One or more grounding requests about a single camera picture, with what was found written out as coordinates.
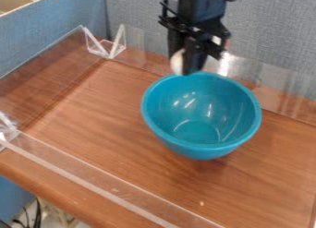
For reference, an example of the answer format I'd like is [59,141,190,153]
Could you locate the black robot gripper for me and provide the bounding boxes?
[159,0,231,75]

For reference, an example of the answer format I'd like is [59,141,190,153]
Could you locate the white brown toy mushroom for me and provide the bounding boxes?
[168,37,231,78]

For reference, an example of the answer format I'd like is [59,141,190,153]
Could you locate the blue plastic bowl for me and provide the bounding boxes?
[140,72,261,160]

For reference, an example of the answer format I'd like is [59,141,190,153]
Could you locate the clear acrylic back barrier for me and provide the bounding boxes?
[124,25,316,101]

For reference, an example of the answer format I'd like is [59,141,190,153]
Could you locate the clear acrylic barrier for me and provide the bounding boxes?
[0,111,225,228]
[124,25,316,101]

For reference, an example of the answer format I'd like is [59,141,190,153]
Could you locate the blue partition with wooden shelf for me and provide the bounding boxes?
[0,0,108,77]

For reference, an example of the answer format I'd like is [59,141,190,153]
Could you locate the clear acrylic front barrier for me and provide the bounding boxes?
[0,111,225,228]

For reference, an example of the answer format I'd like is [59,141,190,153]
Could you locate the clear acrylic corner bracket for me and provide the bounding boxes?
[83,25,127,59]

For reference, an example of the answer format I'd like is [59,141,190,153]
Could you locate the black cables under table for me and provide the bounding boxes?
[0,198,43,228]

